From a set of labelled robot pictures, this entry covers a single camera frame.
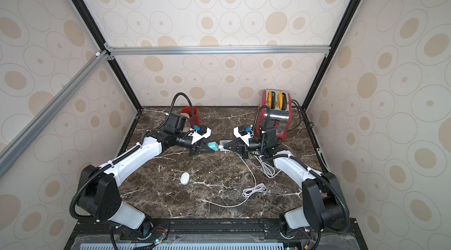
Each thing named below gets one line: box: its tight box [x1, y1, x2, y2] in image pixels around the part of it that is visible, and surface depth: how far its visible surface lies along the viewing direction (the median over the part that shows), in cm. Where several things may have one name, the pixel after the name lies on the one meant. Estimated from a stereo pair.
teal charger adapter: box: [207, 141, 220, 152], surface depth 74 cm
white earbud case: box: [180, 171, 190, 185], surface depth 89 cm
